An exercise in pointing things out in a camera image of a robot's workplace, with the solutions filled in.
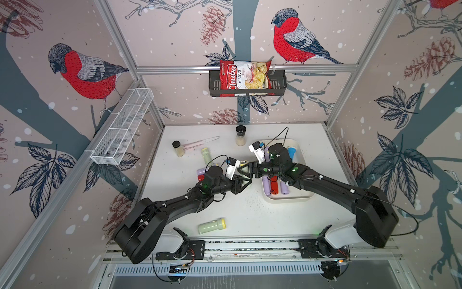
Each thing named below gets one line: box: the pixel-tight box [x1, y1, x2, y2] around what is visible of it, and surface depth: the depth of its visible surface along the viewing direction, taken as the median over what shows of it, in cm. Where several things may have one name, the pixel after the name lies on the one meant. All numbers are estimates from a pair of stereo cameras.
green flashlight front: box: [197, 217, 227, 235], surface depth 79 cm
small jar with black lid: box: [172, 140, 186, 158], surface depth 102 cm
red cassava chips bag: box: [219, 60, 275, 98], surface depth 89 cm
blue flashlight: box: [287, 147, 297, 160], surface depth 106 cm
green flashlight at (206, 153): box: [200, 147, 212, 166], surface depth 105 cm
